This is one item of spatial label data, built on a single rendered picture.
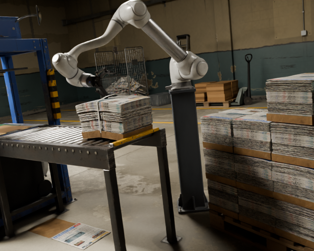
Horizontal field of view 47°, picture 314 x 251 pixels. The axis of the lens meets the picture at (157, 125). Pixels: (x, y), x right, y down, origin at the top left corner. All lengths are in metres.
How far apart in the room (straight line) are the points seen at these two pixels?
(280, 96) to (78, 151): 1.18
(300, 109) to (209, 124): 0.71
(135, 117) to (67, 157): 0.48
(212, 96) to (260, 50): 1.66
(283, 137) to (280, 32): 7.13
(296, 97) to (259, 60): 7.32
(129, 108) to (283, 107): 0.86
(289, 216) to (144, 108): 1.05
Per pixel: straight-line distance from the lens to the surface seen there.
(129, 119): 2.12
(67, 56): 2.38
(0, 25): 3.36
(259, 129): 2.18
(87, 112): 2.27
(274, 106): 2.08
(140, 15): 2.41
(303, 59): 8.97
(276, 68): 9.16
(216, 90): 8.62
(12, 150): 2.73
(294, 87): 1.99
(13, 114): 3.93
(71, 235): 2.93
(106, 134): 2.19
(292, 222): 2.23
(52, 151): 2.34
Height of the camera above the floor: 1.24
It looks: 10 degrees down
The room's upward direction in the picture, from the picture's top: 6 degrees counter-clockwise
